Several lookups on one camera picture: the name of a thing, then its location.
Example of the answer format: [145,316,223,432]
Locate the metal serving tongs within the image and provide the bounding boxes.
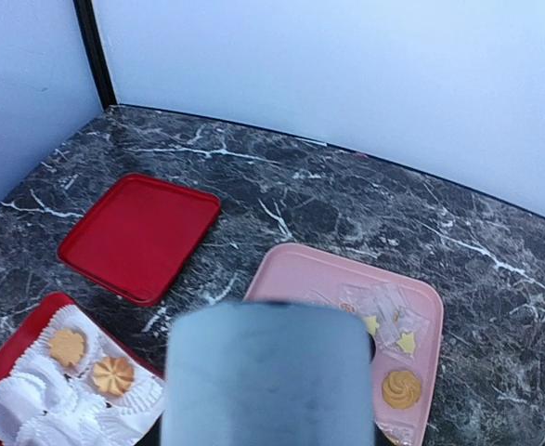
[161,302,375,445]

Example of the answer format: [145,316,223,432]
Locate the swirl butter cookie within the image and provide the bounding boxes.
[92,357,135,397]

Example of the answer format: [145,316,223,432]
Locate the flower cookie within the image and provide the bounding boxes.
[48,328,87,368]

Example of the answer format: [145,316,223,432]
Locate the red cookie box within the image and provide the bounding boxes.
[0,291,166,446]

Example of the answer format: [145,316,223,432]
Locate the red box lid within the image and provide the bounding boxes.
[58,174,221,307]

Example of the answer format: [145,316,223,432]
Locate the pink tray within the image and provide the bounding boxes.
[244,243,444,445]

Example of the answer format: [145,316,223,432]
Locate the clear wrapped star candies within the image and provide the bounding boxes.
[305,283,430,362]

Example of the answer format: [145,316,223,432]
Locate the swirl cookie right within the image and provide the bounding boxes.
[382,370,422,410]

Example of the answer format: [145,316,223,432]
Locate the white paper cupcake liners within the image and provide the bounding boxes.
[0,304,166,446]

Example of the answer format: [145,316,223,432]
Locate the left black frame post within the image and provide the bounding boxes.
[72,0,118,110]

